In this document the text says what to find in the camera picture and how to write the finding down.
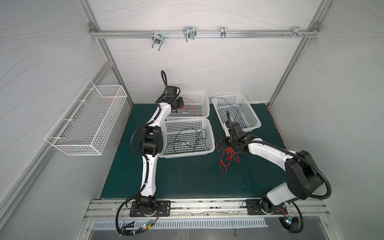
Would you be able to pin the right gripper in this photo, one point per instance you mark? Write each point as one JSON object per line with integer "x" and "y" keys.
{"x": 224, "y": 141}

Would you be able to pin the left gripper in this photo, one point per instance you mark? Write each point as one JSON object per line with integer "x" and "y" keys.
{"x": 181, "y": 102}

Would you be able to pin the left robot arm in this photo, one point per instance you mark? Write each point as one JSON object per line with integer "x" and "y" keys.
{"x": 147, "y": 141}

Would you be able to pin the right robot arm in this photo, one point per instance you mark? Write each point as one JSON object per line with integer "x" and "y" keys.
{"x": 303, "y": 178}

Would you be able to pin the back left white basket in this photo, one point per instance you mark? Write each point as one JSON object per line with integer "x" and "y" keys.
{"x": 197, "y": 106}

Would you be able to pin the back right white basket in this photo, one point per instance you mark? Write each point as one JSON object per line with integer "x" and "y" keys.
{"x": 240, "y": 111}

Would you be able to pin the green table mat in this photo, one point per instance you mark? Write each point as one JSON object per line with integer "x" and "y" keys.
{"x": 198, "y": 177}

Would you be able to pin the front white perforated basket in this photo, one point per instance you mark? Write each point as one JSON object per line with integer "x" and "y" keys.
{"x": 187, "y": 138}

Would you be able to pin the metal hook clamp left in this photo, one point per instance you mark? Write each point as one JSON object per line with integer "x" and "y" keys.
{"x": 157, "y": 39}

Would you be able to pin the metal hook clamp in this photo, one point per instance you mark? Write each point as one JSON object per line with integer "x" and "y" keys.
{"x": 157, "y": 39}
{"x": 295, "y": 34}

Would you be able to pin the metal u-bolt clamp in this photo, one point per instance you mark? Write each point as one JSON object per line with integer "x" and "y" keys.
{"x": 189, "y": 33}

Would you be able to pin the metal hook clamp right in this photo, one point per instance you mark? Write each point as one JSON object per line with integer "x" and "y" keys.
{"x": 295, "y": 34}

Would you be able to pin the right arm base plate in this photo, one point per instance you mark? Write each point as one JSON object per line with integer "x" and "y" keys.
{"x": 253, "y": 207}

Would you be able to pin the small metal bracket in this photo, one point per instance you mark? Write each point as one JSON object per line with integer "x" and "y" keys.
{"x": 223, "y": 32}

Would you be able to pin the white wire wall basket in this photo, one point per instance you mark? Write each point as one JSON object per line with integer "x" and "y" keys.
{"x": 86, "y": 125}

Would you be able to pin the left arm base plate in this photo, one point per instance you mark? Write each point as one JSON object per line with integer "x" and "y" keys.
{"x": 162, "y": 209}

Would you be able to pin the aluminium cross rail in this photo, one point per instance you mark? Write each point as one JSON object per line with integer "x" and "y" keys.
{"x": 201, "y": 34}

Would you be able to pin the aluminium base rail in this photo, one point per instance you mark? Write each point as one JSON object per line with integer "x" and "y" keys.
{"x": 106, "y": 209}

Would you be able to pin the white slotted cable duct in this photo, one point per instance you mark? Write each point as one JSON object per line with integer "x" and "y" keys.
{"x": 168, "y": 224}

